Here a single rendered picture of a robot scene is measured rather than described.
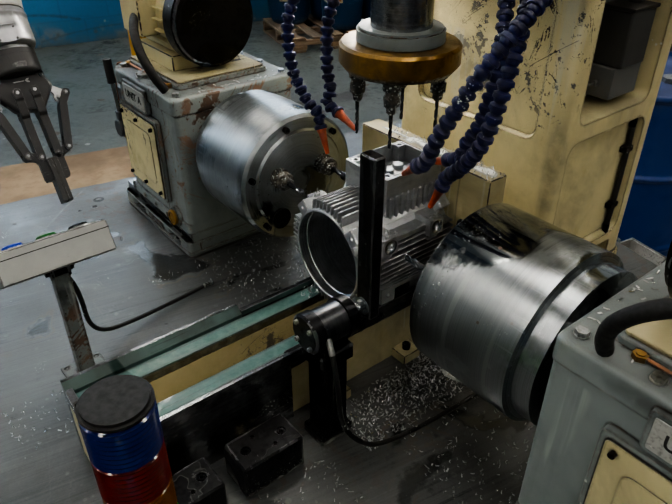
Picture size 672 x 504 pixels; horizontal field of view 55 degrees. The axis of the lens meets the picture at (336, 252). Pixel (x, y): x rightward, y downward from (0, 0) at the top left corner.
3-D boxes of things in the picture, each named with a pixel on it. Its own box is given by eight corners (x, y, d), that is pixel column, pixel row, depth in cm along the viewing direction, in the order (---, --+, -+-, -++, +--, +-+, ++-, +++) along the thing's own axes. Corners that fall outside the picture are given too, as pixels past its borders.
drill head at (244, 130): (264, 163, 157) (257, 60, 143) (362, 223, 133) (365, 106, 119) (169, 193, 144) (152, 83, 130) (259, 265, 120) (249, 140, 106)
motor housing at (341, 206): (377, 240, 126) (381, 150, 116) (449, 285, 114) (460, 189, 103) (294, 277, 116) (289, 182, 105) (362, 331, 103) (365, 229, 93)
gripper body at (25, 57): (-20, 50, 93) (5, 111, 94) (40, 40, 98) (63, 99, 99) (-23, 67, 100) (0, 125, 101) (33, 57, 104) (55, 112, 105)
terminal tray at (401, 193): (396, 177, 115) (398, 139, 111) (439, 199, 108) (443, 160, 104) (343, 197, 109) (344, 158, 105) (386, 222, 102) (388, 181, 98)
